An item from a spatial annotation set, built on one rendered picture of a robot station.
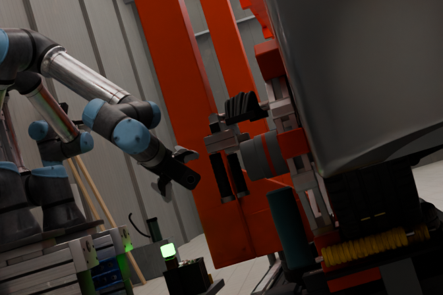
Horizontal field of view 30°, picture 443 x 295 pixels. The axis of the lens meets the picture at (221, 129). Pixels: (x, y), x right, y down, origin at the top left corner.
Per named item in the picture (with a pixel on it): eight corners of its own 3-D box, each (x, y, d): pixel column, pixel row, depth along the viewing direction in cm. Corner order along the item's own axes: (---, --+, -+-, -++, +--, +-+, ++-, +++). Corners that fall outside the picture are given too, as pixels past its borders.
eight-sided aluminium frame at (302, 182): (333, 235, 227) (275, 48, 231) (310, 241, 228) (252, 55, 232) (337, 220, 280) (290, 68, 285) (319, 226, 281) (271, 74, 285)
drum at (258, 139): (316, 164, 248) (302, 119, 249) (248, 184, 251) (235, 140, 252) (318, 164, 262) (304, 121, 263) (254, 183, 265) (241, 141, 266)
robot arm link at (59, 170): (63, 199, 280) (52, 160, 282) (30, 209, 285) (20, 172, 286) (80, 195, 292) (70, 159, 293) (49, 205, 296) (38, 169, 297)
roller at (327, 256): (417, 242, 235) (411, 222, 235) (318, 271, 239) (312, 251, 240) (416, 240, 241) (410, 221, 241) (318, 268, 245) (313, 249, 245)
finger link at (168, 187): (155, 193, 222) (155, 168, 216) (172, 203, 219) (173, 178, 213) (147, 199, 220) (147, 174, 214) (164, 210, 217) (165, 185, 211)
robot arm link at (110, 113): (104, 122, 209) (136, 142, 204) (74, 126, 200) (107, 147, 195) (114, 94, 207) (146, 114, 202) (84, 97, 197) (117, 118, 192)
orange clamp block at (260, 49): (289, 74, 239) (279, 47, 234) (263, 81, 240) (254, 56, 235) (287, 62, 245) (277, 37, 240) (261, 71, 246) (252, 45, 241)
